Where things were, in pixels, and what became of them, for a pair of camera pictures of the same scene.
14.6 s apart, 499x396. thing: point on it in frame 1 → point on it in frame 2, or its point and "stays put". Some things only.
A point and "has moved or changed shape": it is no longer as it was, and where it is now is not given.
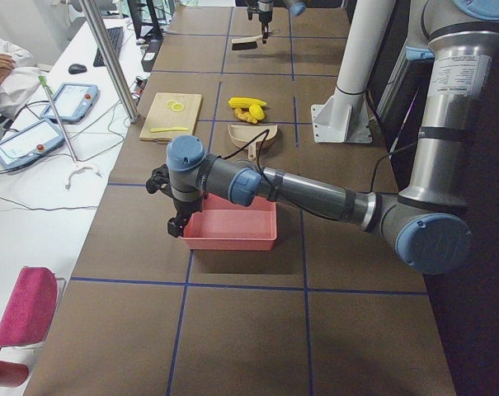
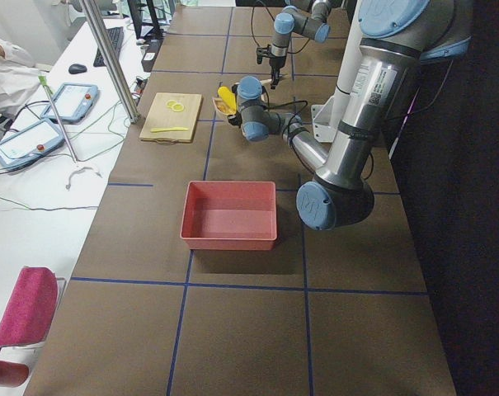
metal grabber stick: [44, 81] stays put
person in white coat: [11, 79] stays put
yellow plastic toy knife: [171, 129] stays put
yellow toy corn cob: [245, 102] has moved or changed shape
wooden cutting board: [171, 115] stays put
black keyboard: [116, 35] stays put
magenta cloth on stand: [29, 314] stays put
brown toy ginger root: [245, 115] has moved or changed shape
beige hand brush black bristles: [245, 43] → [281, 77]
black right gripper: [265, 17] → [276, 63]
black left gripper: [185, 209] → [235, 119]
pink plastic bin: [222, 225] stays put
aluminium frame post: [111, 61] stays put
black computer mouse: [74, 68] stays put
